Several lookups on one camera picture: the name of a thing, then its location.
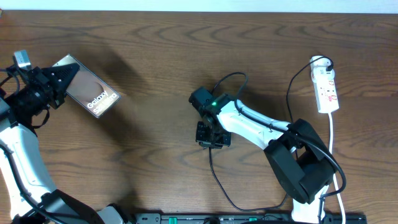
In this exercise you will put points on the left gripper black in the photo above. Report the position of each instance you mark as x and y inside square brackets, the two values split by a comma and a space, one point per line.
[46, 76]

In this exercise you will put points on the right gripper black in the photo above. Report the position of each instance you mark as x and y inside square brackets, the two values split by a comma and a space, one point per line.
[201, 140]

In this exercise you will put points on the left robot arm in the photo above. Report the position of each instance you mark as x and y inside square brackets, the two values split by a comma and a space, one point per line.
[33, 194]

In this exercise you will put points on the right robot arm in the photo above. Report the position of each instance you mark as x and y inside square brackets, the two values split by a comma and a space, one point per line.
[300, 161]

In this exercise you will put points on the white USB charger plug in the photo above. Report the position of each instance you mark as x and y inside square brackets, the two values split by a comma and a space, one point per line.
[320, 63]

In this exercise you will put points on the white power strip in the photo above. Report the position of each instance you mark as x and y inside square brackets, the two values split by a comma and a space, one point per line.
[325, 90]

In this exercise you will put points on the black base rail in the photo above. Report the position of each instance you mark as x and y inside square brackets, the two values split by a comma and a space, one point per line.
[156, 218]

